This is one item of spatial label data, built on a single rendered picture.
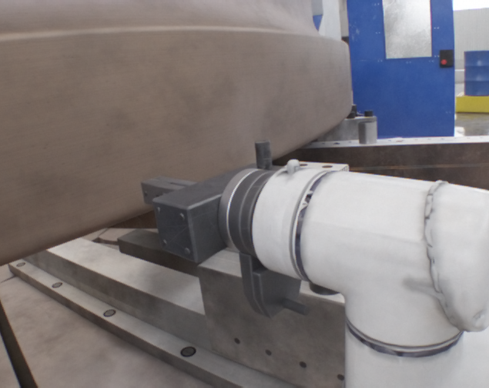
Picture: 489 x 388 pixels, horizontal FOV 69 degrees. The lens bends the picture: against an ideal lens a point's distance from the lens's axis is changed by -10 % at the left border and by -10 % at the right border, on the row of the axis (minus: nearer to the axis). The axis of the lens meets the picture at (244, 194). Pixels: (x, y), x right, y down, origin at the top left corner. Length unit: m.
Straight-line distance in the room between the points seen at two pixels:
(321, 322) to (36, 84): 0.54
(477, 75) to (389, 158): 6.75
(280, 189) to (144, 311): 0.95
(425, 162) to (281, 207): 1.52
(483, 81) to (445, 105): 3.66
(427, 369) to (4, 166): 0.46
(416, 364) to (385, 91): 4.73
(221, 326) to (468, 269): 0.66
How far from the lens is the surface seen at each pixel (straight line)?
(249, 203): 0.30
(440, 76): 4.80
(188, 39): 0.63
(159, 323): 1.16
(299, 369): 0.76
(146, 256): 1.13
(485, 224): 0.23
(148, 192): 0.44
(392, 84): 4.92
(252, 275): 0.33
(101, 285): 1.35
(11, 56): 0.50
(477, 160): 1.83
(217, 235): 0.32
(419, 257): 0.22
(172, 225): 0.32
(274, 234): 0.27
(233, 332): 0.81
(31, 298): 1.67
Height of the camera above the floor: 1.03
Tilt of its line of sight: 17 degrees down
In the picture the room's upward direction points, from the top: 6 degrees counter-clockwise
